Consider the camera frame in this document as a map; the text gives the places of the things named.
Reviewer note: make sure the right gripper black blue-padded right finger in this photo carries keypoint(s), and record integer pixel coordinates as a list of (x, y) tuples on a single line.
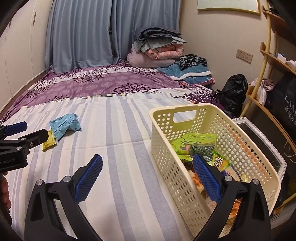
[(252, 220)]

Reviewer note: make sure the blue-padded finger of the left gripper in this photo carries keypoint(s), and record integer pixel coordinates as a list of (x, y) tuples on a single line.
[(11, 130)]

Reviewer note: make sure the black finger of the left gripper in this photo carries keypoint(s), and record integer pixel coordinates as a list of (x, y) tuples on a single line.
[(34, 139)]

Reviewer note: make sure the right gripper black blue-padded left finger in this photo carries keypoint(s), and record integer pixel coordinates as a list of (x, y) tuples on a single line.
[(42, 219)]

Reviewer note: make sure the green orange Korean snack packet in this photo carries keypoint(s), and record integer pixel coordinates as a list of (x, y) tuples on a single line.
[(219, 161)]

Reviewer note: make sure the green long snack packet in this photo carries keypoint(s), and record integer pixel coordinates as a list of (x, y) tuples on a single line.
[(192, 144)]

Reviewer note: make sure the person's left hand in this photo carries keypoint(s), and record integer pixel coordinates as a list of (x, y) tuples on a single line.
[(5, 196)]

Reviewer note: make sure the yellow small snack packet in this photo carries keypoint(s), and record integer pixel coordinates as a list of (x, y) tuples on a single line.
[(50, 142)]

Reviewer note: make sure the light blue snack packet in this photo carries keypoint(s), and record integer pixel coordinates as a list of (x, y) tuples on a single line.
[(64, 123)]

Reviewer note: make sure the white framed mirror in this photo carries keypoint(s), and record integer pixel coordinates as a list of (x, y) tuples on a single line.
[(265, 145)]

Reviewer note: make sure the orange red snack packet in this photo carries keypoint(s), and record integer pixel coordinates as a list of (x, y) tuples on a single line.
[(197, 182)]

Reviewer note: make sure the white wardrobe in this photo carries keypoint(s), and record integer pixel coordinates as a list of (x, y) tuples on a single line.
[(23, 49)]

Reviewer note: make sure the purple floral bedspread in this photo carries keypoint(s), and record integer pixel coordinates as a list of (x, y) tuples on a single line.
[(112, 79)]

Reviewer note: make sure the cream perforated plastic basket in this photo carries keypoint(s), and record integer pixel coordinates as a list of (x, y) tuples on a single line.
[(171, 122)]

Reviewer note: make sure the blue curtain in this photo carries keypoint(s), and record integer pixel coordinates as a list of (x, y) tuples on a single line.
[(84, 34)]

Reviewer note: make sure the black Lanwei shopping bag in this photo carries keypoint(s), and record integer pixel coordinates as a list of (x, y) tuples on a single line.
[(281, 103)]

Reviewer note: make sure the black plastic bag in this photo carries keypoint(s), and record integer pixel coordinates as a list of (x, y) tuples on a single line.
[(233, 95)]

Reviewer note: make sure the bamboo shelf unit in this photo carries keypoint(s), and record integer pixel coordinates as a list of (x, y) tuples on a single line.
[(276, 27)]

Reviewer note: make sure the pink clothes on shelf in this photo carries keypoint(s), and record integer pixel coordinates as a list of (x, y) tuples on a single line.
[(265, 87)]

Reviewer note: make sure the stack of folded quilts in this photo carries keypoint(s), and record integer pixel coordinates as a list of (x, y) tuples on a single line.
[(155, 47)]

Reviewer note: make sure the blue white folded blanket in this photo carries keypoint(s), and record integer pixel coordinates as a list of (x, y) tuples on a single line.
[(190, 69)]

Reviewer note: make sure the wall socket plate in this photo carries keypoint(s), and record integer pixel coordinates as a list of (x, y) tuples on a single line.
[(244, 56)]

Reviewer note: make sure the wall picture frame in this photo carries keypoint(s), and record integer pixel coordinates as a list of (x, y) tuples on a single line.
[(247, 6)]

